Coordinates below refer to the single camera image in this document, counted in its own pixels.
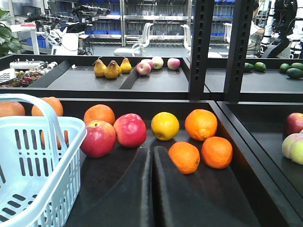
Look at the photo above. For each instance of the pink red apple right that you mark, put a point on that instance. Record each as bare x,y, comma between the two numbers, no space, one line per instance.
130,130

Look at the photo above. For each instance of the small orange front right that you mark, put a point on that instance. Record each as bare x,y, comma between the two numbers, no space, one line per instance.
217,152

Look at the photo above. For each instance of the small orange front left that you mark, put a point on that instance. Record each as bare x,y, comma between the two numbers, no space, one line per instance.
185,156

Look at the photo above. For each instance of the red apple behind basket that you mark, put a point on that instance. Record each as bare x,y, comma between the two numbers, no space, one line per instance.
293,123

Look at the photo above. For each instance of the pink red apple left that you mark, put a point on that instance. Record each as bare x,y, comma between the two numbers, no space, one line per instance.
100,139

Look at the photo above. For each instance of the orange behind pink apples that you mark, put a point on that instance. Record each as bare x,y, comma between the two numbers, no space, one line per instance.
100,112

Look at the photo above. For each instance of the yellow orange citrus fruit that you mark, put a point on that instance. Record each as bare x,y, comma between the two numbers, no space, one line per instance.
164,126

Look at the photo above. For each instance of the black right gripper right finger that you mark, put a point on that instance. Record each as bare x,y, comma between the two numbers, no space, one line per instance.
176,203

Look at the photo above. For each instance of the large orange with navel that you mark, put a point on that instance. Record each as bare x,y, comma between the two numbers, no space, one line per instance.
201,124

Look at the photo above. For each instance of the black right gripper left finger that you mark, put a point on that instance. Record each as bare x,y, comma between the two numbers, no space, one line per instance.
127,204

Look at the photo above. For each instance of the pink red apple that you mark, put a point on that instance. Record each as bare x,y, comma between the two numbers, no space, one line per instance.
130,130
100,139

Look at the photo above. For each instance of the black wooden fruit display stand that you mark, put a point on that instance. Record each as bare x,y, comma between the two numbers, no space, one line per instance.
246,176

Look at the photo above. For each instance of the light blue plastic basket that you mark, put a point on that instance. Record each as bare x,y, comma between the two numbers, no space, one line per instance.
39,166

